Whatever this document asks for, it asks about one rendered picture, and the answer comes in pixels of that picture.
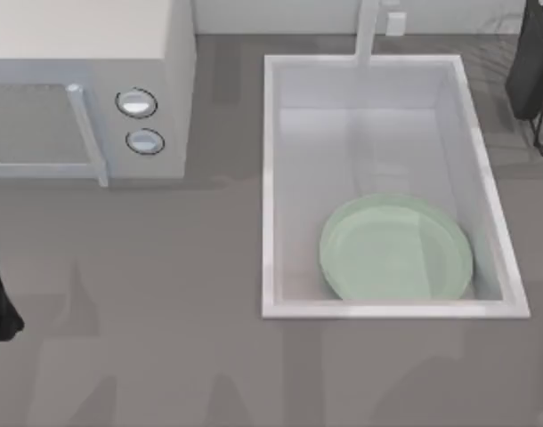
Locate small microwave knob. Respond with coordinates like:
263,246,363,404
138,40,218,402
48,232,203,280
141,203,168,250
125,127,166,157

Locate large microwave knob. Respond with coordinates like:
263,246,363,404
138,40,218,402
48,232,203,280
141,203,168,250
114,86,159,120

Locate tall white tap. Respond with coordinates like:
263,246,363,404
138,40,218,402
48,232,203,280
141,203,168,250
354,0,380,68

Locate white sink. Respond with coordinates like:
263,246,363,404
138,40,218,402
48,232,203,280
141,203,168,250
261,53,532,320

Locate white wall socket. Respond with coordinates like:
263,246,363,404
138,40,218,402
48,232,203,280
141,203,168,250
385,11,407,37

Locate microwave door handle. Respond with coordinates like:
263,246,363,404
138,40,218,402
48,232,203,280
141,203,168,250
65,83,109,188

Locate pale green plate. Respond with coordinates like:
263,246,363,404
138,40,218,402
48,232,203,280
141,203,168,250
319,192,474,302

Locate pale microwave oven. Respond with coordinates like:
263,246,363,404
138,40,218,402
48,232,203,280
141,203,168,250
0,0,198,188

